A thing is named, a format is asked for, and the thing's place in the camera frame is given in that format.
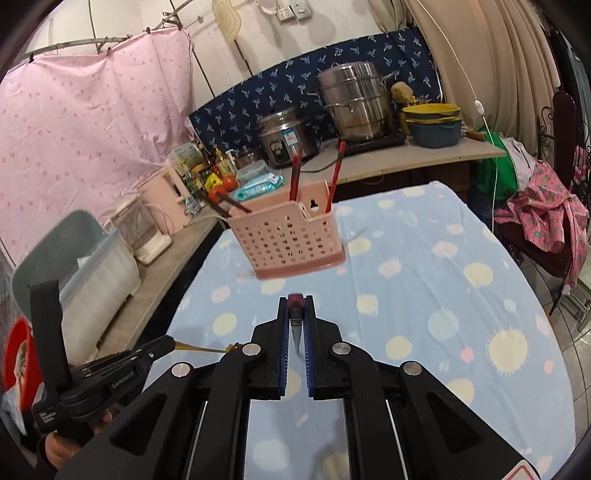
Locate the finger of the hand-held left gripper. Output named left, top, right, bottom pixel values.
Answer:
left=134, top=335, right=177, bottom=359
left=131, top=356, right=157, bottom=379

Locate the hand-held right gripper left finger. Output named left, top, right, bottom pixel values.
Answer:
left=55, top=296, right=289, bottom=480

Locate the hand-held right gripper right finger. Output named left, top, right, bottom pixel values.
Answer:
left=305, top=295, right=541, bottom=480

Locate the gold flower spoon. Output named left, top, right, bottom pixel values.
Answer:
left=172, top=340, right=243, bottom=356

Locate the dark maroon chopstick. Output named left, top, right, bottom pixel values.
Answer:
left=198, top=190, right=254, bottom=216
left=286, top=293, right=306, bottom=356

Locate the pink perforated utensil basket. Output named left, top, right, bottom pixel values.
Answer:
left=226, top=181, right=346, bottom=281

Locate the red chopstick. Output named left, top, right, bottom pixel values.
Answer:
left=324, top=141, right=347, bottom=214
left=289, top=144, right=304, bottom=202

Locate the person's left hand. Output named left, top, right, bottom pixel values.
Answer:
left=44, top=408, right=114, bottom=469

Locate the red plastic stool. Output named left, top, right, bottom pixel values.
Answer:
left=2, top=318, right=43, bottom=412

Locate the white plastic storage box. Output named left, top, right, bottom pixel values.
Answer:
left=11, top=210, right=141, bottom=365

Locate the grey wooden counter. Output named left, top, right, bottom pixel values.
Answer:
left=95, top=215, right=229, bottom=365

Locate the white small appliance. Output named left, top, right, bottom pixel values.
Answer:
left=111, top=200, right=172, bottom=267

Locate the blue printed tablecloth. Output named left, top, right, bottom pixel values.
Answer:
left=164, top=181, right=578, bottom=480

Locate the pink small appliance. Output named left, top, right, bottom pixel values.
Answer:
left=137, top=168, right=195, bottom=230

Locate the blue wet wipes packet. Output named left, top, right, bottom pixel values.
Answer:
left=238, top=173, right=284, bottom=202

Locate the clear plastic food container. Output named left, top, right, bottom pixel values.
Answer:
left=235, top=161, right=269, bottom=184

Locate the group of condiment bottles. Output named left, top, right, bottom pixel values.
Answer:
left=168, top=143, right=237, bottom=195

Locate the silver rice cooker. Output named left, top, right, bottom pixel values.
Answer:
left=257, top=107, right=311, bottom=168

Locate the black induction cooker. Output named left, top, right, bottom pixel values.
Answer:
left=337, top=131, right=408, bottom=156

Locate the pink curtain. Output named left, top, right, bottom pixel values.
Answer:
left=0, top=27, right=195, bottom=269

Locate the beige countertop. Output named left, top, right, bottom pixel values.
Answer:
left=295, top=136, right=508, bottom=192

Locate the blue plastic basin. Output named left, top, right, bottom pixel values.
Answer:
left=409, top=117, right=464, bottom=149

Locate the steel steamer pot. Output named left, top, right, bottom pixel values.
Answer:
left=316, top=62, right=399, bottom=144

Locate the green bag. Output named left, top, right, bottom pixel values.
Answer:
left=475, top=131, right=519, bottom=217

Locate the blue floral cloth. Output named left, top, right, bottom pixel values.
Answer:
left=189, top=30, right=447, bottom=154

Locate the yellow plastic basin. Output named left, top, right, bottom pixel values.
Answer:
left=402, top=104, right=462, bottom=124

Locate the pink floral clothing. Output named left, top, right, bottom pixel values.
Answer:
left=494, top=161, right=591, bottom=297

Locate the white cloth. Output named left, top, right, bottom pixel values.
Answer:
left=503, top=136, right=542, bottom=186

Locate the beige hanging board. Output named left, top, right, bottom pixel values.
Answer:
left=211, top=0, right=246, bottom=43

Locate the dark metal chair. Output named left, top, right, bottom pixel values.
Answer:
left=499, top=91, right=591, bottom=315

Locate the beige curtain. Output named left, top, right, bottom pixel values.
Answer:
left=402, top=0, right=570, bottom=136

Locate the white cord with switch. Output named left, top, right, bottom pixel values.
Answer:
left=413, top=0, right=502, bottom=232

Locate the metal curtain rail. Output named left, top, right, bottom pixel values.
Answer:
left=28, top=0, right=195, bottom=62

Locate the white wall socket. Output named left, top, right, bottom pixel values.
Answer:
left=274, top=1, right=315, bottom=22

